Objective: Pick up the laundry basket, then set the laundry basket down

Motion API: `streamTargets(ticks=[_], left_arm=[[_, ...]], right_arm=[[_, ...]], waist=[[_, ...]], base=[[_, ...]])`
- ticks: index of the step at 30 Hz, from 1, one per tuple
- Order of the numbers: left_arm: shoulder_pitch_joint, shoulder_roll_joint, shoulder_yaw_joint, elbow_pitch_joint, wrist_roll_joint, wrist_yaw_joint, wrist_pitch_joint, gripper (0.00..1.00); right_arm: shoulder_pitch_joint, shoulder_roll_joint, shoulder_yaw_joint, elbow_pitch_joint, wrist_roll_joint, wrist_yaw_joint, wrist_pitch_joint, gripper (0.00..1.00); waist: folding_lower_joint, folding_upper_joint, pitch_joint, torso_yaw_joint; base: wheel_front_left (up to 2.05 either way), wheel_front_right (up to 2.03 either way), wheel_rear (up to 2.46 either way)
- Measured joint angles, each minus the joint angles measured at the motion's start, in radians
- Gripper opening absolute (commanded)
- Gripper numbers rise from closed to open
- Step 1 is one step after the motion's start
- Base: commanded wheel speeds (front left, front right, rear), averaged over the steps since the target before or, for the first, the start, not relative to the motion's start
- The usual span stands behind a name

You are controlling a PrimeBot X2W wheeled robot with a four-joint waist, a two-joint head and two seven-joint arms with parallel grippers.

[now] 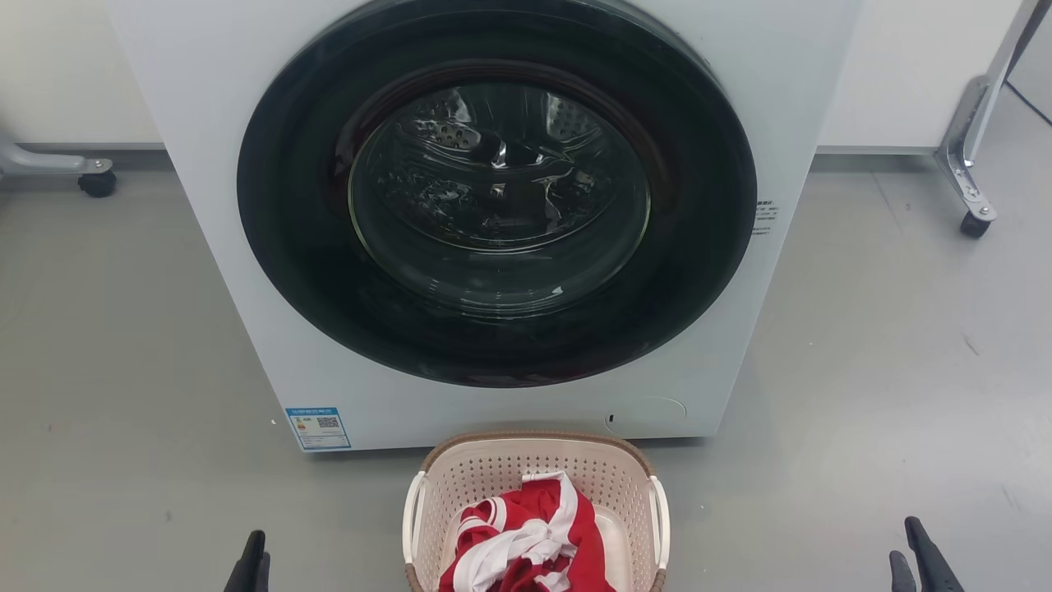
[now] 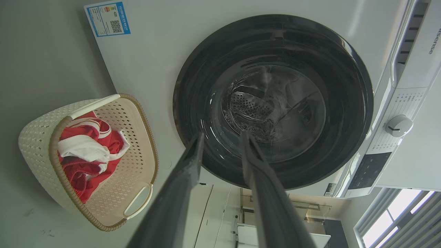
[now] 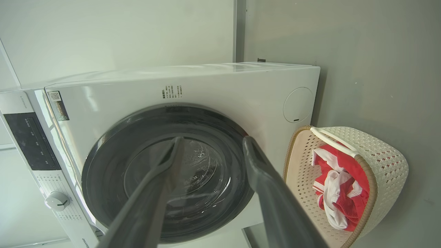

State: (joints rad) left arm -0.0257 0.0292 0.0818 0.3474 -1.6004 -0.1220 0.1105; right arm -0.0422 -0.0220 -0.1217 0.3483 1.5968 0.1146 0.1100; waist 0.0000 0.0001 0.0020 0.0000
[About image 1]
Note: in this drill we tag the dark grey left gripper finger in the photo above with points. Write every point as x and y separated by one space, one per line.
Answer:
246 563
263 575

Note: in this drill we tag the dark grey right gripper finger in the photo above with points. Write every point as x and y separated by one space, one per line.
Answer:
929 563
902 574

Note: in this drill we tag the beige perforated laundry basket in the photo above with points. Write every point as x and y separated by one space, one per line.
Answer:
477 477

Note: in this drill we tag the blue energy label sticker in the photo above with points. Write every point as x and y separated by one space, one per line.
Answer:
318 428

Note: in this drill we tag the round black washer door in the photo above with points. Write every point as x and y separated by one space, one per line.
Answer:
288 247

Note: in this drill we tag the red and white garment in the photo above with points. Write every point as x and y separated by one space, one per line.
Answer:
579 534

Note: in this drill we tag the black caster wheel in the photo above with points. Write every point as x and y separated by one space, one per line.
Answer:
975 226
98 184

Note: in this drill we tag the small black text sticker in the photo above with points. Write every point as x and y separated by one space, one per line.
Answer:
764 217

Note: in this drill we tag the white front-load washing machine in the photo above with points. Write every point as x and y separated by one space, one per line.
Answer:
205 164

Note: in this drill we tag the grey metal frame leg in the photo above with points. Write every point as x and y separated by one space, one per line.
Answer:
974 123
41 160

